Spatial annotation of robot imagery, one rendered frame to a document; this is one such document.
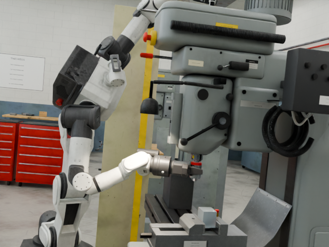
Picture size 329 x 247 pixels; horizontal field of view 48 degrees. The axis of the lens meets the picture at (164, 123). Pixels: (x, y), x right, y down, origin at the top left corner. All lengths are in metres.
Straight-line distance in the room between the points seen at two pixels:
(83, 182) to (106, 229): 1.90
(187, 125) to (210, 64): 0.25
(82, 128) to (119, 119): 1.65
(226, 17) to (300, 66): 0.36
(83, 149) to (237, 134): 0.63
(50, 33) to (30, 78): 1.33
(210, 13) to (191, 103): 0.35
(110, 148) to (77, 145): 1.67
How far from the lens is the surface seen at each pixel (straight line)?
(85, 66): 1.75
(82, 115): 1.60
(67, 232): 2.20
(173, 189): 1.88
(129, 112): 3.23
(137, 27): 1.93
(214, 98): 1.47
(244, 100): 1.49
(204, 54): 1.45
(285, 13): 1.63
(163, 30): 1.44
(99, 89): 1.71
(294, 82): 1.30
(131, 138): 3.25
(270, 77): 1.55
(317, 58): 1.35
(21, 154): 6.19
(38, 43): 10.69
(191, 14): 1.44
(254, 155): 9.34
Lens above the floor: 1.50
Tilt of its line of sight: 3 degrees down
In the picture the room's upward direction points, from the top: 5 degrees clockwise
